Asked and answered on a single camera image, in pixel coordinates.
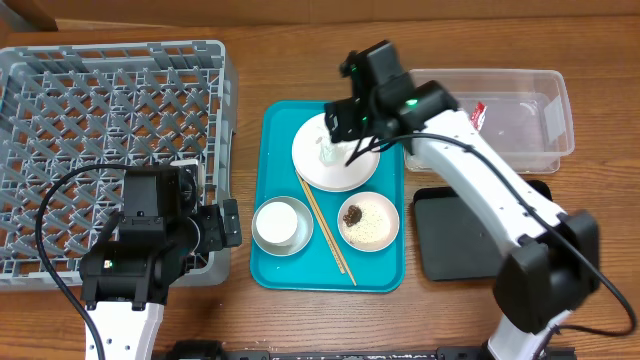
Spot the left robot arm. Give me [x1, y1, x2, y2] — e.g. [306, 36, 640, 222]
[80, 165, 242, 359]

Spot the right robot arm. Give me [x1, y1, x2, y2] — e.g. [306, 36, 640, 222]
[325, 41, 599, 359]

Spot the pile of white rice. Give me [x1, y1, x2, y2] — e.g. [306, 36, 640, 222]
[343, 201, 391, 246]

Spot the clear plastic bin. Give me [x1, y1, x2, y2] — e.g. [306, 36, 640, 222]
[410, 69, 575, 174]

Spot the white napkin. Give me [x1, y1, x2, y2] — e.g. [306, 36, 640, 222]
[316, 137, 351, 167]

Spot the small pink bowl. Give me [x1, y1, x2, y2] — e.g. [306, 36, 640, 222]
[337, 192, 400, 253]

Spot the brown food piece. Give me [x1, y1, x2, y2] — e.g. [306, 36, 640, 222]
[342, 205, 363, 227]

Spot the large pink plate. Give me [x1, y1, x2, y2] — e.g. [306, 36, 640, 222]
[292, 113, 380, 192]

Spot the red snack wrapper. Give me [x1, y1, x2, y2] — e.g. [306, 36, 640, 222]
[469, 102, 487, 131]

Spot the teal serving tray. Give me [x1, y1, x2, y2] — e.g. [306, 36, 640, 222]
[250, 101, 405, 293]

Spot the grey dishwasher rack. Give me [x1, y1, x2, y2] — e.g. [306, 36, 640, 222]
[1, 40, 238, 291]

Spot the black tray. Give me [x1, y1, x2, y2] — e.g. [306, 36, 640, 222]
[412, 180, 569, 283]

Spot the wooden chopstick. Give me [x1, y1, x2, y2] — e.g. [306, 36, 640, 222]
[298, 175, 358, 287]
[296, 173, 346, 274]

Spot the white paper cup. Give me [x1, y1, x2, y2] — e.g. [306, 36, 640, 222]
[255, 201, 298, 246]

